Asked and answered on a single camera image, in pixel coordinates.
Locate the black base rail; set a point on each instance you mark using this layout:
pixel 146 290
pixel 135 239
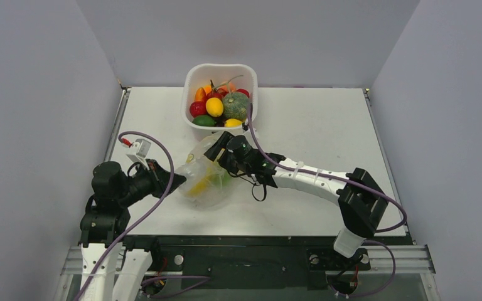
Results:
pixel 266 262

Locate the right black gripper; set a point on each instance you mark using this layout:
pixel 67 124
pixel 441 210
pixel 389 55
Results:
pixel 224 150

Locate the yellow lemon at front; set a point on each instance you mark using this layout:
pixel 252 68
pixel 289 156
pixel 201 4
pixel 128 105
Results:
pixel 233 123

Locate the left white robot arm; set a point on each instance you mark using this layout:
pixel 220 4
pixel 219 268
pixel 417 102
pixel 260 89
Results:
pixel 106 223

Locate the clear plastic bag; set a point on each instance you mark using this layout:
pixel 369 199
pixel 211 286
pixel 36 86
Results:
pixel 196 161

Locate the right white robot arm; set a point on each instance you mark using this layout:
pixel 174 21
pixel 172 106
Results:
pixel 360 199

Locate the orange pepper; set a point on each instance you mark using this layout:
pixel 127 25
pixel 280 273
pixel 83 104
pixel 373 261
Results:
pixel 200 95

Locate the green lime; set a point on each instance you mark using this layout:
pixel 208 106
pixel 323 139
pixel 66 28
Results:
pixel 204 121

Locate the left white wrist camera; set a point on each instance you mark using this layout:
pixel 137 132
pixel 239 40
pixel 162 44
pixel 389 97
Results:
pixel 138 151

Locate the green fake grapes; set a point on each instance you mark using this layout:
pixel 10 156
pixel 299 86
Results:
pixel 220 180

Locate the yellow lemon in basket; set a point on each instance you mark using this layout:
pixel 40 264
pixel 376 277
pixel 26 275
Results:
pixel 214 107

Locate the red tomato at back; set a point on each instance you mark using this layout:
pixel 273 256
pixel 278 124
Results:
pixel 243 91

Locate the red apple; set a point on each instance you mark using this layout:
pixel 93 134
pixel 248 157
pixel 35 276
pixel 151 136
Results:
pixel 198 109

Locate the green cantaloupe melon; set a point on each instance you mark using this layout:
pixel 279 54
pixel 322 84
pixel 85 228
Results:
pixel 235 105

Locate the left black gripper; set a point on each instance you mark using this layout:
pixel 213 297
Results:
pixel 159 176

